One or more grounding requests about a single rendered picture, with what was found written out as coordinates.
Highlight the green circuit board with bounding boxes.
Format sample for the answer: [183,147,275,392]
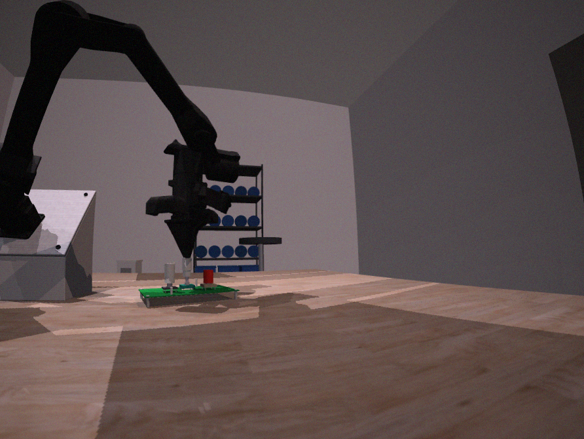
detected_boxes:
[139,258,239,307]

